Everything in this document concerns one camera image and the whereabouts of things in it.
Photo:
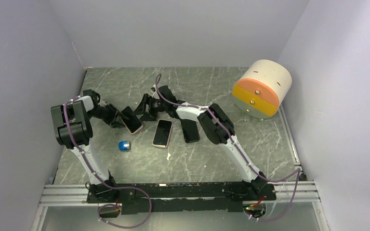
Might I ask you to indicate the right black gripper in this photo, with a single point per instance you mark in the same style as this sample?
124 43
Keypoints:
141 109

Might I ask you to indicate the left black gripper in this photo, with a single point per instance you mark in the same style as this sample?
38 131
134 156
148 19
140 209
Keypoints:
115 113

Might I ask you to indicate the beige phone case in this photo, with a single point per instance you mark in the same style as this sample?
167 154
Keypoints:
154 140

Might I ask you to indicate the black smartphone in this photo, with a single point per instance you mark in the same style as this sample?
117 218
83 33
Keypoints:
162 133

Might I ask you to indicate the black phone case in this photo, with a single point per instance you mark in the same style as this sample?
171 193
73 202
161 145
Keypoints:
190 131

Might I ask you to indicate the pink phone case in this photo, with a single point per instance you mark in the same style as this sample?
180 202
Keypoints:
133 124

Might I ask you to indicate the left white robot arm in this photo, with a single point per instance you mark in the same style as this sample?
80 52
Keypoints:
73 130

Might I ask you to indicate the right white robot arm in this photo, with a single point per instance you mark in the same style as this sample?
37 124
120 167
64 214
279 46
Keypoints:
217 126

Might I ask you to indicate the blue grey small cylinder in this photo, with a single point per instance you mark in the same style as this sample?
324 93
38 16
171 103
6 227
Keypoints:
124 146

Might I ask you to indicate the round drawer cabinet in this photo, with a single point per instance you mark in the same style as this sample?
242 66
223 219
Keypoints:
262 88

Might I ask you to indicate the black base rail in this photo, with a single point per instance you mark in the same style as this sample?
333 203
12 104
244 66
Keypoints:
134 200

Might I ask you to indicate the aluminium frame rail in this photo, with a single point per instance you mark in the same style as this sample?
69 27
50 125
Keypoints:
282 192

